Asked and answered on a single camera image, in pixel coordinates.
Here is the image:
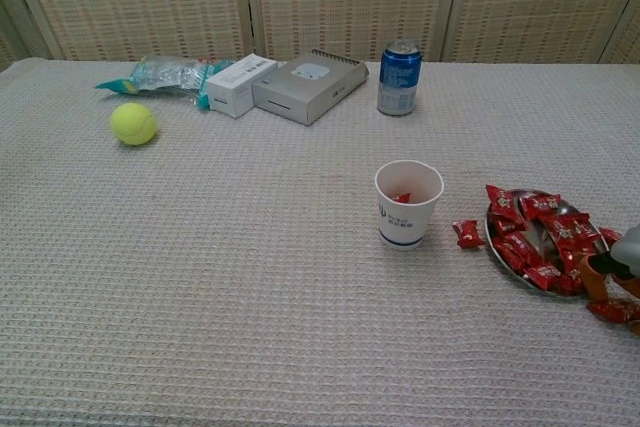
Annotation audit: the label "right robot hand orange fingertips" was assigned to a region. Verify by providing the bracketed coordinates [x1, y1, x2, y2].
[579, 219, 640, 304]

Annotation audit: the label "round steel plate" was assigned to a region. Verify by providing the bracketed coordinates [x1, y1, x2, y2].
[483, 188, 612, 297]

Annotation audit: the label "white paper cup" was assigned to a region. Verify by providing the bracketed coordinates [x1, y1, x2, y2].
[374, 159, 445, 252]

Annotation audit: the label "blue drink can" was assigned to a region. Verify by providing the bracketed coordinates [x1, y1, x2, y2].
[376, 38, 424, 117]

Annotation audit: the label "grey boxed spiral notebook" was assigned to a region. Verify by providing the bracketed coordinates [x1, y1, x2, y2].
[251, 48, 370, 127]

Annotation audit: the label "beige woven tablecloth with fringe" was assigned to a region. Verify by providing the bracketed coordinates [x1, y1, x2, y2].
[0, 59, 640, 427]

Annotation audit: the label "small white carton box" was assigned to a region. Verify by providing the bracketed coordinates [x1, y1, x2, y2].
[206, 53, 279, 120]

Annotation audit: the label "teal clear plastic snack bag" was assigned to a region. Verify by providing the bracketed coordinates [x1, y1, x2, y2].
[94, 54, 236, 111]

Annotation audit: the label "yellow tennis ball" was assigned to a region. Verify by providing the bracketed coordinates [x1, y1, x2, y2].
[109, 102, 159, 147]

